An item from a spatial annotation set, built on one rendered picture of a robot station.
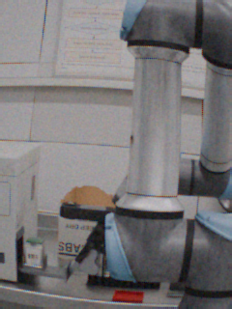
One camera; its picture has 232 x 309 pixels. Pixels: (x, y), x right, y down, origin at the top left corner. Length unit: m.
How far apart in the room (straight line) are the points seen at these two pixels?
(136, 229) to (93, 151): 1.01
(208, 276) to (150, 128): 0.27
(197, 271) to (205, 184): 0.29
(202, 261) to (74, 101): 1.08
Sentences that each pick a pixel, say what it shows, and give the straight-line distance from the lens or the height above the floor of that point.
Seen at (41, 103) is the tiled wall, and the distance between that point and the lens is 2.18.
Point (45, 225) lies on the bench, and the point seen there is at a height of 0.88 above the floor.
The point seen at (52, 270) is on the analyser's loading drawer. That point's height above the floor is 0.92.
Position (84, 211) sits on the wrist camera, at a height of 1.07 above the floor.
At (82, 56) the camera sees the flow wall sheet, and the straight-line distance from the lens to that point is 2.15.
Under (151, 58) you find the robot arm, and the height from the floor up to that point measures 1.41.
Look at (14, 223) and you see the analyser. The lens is 1.58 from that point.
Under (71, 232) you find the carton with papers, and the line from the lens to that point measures 1.86.
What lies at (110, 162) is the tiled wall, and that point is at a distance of 2.16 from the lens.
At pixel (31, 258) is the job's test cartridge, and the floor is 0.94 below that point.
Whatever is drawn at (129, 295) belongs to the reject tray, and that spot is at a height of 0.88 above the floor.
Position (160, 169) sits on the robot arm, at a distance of 1.18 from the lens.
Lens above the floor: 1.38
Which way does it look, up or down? 9 degrees down
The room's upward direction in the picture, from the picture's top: 4 degrees clockwise
